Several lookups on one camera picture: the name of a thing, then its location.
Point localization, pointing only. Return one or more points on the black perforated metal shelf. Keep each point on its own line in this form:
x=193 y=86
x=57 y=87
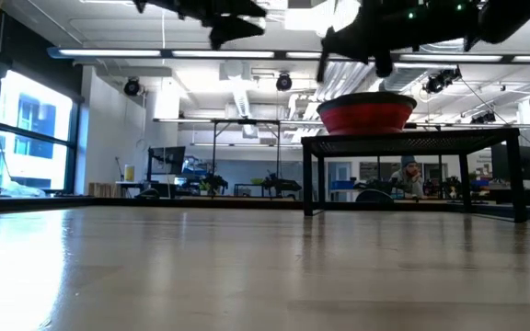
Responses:
x=476 y=138

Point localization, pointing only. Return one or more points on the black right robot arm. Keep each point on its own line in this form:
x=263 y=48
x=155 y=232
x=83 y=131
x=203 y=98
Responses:
x=476 y=18

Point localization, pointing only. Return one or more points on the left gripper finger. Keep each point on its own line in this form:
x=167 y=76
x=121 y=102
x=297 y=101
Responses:
x=246 y=9
x=233 y=30

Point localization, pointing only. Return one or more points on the black computer monitor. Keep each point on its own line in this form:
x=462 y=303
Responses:
x=168 y=158
x=529 y=161

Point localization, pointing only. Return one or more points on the large window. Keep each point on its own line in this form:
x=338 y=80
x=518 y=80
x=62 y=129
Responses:
x=30 y=151

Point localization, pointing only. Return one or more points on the red collapsible colander grey rim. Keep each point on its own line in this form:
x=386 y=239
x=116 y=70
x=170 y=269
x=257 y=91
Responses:
x=366 y=117

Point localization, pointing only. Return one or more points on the person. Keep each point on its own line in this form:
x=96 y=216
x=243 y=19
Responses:
x=410 y=177

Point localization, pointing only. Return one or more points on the black background rig frame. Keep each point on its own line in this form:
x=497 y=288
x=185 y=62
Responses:
x=246 y=122

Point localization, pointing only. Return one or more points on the black aluminium table frame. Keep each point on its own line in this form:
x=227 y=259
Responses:
x=430 y=205

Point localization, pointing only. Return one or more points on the black ceiling spotlight cluster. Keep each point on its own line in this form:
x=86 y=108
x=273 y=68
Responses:
x=483 y=118
x=440 y=83

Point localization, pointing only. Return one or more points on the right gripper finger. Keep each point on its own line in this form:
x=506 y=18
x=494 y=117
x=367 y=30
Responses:
x=348 y=46

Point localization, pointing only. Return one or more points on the yellow container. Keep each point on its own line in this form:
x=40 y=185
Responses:
x=130 y=173

